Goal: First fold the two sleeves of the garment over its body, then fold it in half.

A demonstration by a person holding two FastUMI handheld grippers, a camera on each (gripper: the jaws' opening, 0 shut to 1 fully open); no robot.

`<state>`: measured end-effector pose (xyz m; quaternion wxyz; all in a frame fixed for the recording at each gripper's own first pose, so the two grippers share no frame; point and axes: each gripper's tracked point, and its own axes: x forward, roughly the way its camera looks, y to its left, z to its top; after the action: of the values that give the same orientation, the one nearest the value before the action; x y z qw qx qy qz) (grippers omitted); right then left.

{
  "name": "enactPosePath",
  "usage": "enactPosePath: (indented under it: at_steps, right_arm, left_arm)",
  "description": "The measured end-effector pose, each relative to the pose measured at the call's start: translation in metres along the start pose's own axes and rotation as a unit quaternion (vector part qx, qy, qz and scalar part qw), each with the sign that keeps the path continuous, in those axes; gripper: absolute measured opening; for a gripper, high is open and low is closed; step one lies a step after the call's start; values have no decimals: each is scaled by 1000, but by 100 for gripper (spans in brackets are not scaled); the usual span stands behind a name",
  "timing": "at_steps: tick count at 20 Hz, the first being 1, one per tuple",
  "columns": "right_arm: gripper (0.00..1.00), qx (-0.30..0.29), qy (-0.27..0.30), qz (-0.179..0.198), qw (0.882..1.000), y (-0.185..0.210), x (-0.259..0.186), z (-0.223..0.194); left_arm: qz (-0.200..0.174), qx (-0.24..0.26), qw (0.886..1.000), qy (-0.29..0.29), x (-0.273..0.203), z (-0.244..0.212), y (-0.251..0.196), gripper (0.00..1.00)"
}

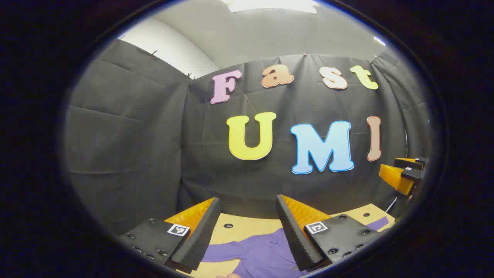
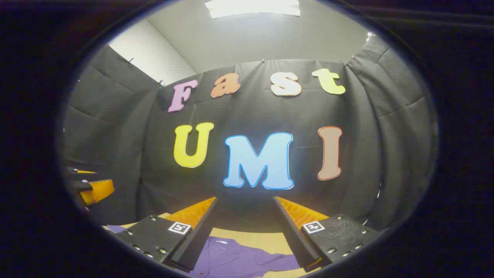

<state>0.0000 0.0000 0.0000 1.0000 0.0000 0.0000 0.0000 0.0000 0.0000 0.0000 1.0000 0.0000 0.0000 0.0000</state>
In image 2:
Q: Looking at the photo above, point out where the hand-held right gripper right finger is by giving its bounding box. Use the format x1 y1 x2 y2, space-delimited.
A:
273 196 382 273

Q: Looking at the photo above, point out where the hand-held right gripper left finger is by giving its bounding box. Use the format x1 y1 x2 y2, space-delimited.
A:
115 197 219 273

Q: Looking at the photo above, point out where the purple knit garment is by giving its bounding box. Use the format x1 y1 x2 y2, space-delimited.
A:
107 225 302 278

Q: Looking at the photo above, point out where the black backdrop cloth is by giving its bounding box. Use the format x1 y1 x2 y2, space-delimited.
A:
64 35 438 232

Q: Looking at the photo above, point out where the ceiling light panel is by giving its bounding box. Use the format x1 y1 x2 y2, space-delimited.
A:
205 0 301 19

